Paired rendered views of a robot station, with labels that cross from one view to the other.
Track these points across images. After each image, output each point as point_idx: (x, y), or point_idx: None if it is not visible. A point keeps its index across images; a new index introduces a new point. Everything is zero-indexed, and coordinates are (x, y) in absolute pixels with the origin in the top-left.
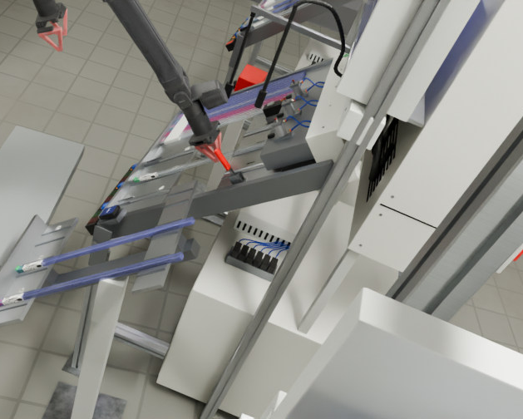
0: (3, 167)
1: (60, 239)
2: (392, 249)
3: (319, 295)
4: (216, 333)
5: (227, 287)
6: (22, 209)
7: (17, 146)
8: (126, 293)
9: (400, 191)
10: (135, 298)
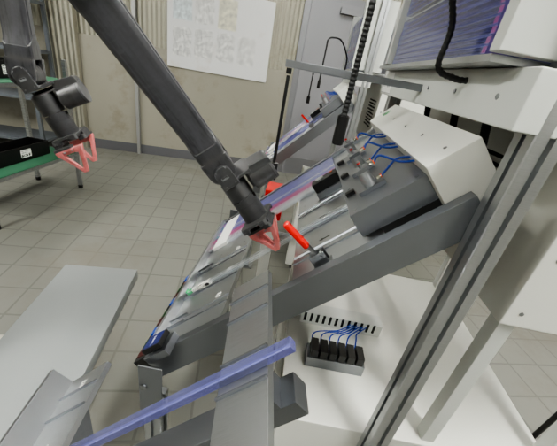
0: (42, 310)
1: (78, 407)
2: None
3: (451, 392)
4: None
5: (318, 398)
6: (58, 357)
7: (64, 284)
8: (202, 404)
9: None
10: (211, 409)
